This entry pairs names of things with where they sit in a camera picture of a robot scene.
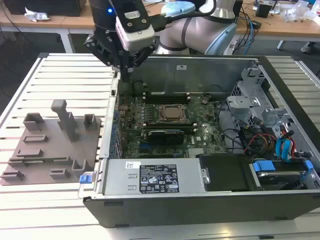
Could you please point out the clear plastic bags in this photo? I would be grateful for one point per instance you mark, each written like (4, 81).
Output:
(298, 11)

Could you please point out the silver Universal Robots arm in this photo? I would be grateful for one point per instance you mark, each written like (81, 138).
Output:
(200, 30)

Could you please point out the green motherboard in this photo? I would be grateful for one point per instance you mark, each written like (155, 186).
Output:
(200, 135)

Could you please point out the black box on desk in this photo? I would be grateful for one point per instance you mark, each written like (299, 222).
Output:
(50, 6)

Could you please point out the hard disk in blue carrier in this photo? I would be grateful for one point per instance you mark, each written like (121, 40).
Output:
(275, 175)

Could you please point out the grey power supply unit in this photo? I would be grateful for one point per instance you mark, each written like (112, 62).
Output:
(120, 175)

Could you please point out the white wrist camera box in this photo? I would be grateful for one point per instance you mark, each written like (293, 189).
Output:
(137, 37)

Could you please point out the silver CPU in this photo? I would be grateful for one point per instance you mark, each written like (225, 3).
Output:
(173, 113)

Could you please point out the black RAM slot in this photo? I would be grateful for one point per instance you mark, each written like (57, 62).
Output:
(170, 123)
(175, 96)
(191, 128)
(175, 102)
(175, 93)
(175, 99)

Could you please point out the silver drive cage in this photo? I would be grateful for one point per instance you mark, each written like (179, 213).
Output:
(250, 100)

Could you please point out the silver finned heatsink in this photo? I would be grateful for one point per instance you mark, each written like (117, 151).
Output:
(195, 152)

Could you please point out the crumpled white plastic wrap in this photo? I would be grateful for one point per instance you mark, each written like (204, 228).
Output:
(37, 15)

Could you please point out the black plastic shroud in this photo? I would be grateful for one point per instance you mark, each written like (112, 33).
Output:
(225, 172)

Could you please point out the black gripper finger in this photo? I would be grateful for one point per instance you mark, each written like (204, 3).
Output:
(142, 53)
(102, 51)

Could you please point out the black PC case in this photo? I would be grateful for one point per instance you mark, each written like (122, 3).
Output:
(175, 212)

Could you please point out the green RAM stick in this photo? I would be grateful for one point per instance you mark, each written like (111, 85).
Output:
(32, 163)

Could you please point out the round coin battery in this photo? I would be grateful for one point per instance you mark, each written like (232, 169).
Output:
(205, 101)

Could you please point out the blue release latch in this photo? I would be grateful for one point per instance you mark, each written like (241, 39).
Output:
(84, 180)

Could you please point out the wooden desk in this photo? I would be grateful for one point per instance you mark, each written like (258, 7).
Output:
(280, 27)
(75, 21)

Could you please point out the grey parts rack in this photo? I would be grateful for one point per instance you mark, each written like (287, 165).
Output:
(57, 147)

